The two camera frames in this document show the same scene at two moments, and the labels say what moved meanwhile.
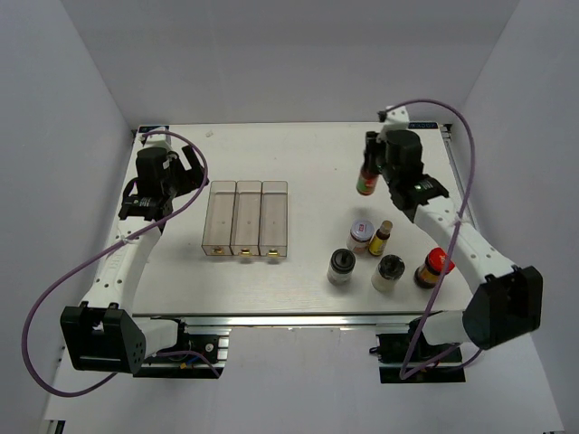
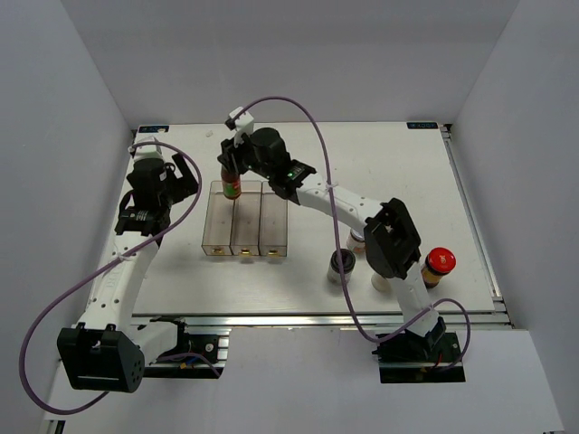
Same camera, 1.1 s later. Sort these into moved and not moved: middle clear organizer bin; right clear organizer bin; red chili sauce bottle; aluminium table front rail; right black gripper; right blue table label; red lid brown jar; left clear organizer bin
Moved: right black gripper; red chili sauce bottle
Not moved: red lid brown jar; left clear organizer bin; right clear organizer bin; aluminium table front rail; middle clear organizer bin; right blue table label
